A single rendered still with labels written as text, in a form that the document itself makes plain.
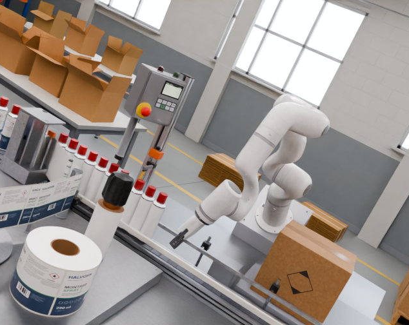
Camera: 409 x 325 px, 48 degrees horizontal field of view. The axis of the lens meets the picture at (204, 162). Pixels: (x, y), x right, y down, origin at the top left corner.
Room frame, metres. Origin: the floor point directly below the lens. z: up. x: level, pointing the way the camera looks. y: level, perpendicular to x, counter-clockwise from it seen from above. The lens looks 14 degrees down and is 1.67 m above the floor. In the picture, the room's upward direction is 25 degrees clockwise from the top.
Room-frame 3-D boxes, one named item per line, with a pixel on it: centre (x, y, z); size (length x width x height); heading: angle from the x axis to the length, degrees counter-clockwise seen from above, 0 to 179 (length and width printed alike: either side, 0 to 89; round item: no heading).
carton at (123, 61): (5.84, 1.56, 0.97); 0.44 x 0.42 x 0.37; 152
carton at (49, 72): (3.55, 1.32, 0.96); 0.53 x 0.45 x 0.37; 157
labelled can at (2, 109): (1.85, 0.88, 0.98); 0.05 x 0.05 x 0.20
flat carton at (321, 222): (5.78, -1.68, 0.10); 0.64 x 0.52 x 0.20; 63
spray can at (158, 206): (1.60, 0.09, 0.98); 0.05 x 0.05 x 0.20
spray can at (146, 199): (1.62, 0.14, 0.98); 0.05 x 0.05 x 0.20
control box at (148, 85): (1.75, 0.28, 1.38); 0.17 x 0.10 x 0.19; 128
